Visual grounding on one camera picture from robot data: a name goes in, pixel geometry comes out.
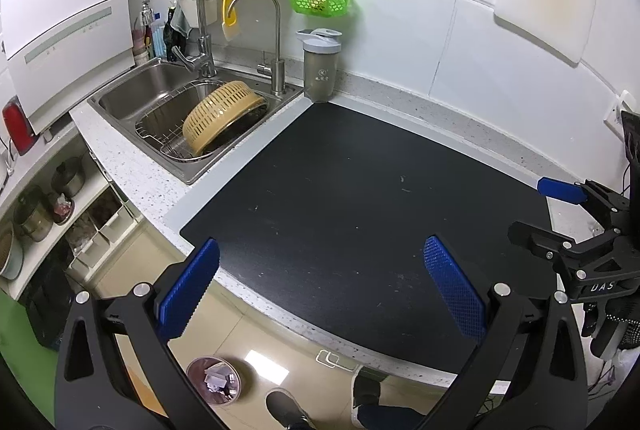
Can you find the steel cooking pot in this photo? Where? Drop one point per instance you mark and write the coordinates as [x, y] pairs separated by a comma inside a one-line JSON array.
[[67, 177], [32, 220]]

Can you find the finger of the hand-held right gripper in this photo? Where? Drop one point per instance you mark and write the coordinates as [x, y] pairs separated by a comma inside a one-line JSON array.
[[560, 190], [537, 235]]

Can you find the red white appliance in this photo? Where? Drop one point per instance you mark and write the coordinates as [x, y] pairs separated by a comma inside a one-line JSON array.
[[17, 127]]

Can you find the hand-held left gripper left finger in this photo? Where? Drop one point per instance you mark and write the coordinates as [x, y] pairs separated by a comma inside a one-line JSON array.
[[192, 282]]

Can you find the dark trouser leg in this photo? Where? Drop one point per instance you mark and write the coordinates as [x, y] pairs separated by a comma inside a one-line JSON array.
[[390, 419]]

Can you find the white countertop dishwasher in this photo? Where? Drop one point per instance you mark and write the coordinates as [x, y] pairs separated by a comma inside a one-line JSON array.
[[65, 34]]

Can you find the yellow plastic colander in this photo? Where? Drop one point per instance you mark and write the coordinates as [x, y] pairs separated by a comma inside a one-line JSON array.
[[220, 114]]

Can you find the pink cup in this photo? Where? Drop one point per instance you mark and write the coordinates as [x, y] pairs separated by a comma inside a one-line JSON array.
[[140, 47]]

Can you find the black white shoe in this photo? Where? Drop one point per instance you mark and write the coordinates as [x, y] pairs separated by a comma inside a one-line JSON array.
[[366, 392], [287, 410]]

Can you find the white wall socket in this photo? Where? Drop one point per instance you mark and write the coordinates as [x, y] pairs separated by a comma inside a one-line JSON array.
[[620, 107]]

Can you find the black box device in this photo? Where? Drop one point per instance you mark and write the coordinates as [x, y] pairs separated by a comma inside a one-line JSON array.
[[632, 134]]

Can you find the stainless steel sink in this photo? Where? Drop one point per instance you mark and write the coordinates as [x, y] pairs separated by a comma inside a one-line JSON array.
[[130, 92]]

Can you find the dark hanging cloth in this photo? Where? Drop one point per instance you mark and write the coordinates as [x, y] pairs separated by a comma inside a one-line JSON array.
[[177, 27]]

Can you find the grey shaker bottle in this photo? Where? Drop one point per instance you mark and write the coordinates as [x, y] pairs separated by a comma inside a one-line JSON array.
[[320, 69]]

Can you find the black crate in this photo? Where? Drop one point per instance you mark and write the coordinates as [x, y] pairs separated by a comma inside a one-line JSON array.
[[45, 305]]

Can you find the yellow hanging scraper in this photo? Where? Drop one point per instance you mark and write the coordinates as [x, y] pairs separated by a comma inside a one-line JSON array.
[[230, 12]]

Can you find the white storage boxes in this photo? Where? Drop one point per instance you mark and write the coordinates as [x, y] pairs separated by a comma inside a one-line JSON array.
[[100, 220]]

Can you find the pale green bowl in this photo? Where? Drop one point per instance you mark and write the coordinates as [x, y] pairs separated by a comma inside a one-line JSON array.
[[10, 255]]

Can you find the black counter mat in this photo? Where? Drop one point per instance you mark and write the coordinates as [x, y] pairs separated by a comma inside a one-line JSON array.
[[350, 220]]

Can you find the pink trash bin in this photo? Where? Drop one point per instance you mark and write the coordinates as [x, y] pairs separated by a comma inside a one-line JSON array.
[[197, 377]]

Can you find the chrome gooseneck faucet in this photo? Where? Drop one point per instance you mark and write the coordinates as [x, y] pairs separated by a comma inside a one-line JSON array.
[[277, 69]]

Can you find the chrome mixer faucet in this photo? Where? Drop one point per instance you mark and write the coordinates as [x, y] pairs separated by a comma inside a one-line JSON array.
[[202, 49]]

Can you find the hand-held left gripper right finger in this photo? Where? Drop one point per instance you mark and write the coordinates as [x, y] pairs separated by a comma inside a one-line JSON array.
[[452, 290]]

